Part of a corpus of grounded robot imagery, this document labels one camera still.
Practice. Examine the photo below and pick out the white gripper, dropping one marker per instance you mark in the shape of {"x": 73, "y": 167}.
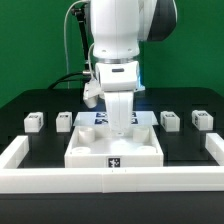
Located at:
{"x": 112, "y": 79}

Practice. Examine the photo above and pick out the white square tabletop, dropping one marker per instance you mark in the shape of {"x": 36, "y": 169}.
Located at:
{"x": 97, "y": 147}

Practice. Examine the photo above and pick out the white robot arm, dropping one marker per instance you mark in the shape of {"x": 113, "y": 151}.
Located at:
{"x": 118, "y": 26}

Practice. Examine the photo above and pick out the white marker sheet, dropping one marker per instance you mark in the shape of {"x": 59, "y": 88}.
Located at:
{"x": 100, "y": 118}

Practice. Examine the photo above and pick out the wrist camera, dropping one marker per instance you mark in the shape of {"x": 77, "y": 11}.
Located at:
{"x": 90, "y": 94}

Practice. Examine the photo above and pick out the white U-shaped fence wall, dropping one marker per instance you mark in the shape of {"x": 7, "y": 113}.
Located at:
{"x": 14, "y": 180}

